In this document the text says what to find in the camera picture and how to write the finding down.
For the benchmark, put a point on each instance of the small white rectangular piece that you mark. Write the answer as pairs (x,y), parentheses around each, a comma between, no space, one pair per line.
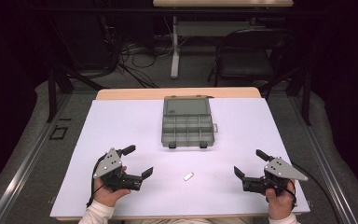
(188,176)

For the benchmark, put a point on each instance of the person's right hand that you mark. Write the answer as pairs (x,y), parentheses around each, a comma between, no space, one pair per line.
(281,203)

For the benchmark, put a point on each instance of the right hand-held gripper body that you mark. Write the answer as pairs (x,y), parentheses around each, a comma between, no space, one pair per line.
(281,169)

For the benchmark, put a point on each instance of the white-legged background desk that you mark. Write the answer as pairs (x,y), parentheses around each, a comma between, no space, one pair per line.
(175,62)

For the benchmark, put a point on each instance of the white table board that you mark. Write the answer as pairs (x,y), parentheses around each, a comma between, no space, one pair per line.
(130,130)

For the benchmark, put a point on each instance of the metal floor rail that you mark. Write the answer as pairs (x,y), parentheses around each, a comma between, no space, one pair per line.
(21,168)
(326,168)

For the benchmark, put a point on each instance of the black metal stand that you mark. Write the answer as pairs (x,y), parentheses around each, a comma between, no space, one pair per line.
(306,99)
(52,93)

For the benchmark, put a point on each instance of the person's left hand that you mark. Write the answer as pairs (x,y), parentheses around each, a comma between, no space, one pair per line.
(107,196)

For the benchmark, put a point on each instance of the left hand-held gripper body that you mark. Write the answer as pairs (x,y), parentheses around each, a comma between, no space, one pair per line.
(107,165)

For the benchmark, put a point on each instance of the grey plastic compartment box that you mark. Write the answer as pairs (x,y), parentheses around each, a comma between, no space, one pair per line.
(186,127)

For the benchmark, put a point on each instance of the black folding chair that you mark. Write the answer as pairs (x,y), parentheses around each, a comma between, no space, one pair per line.
(245,65)

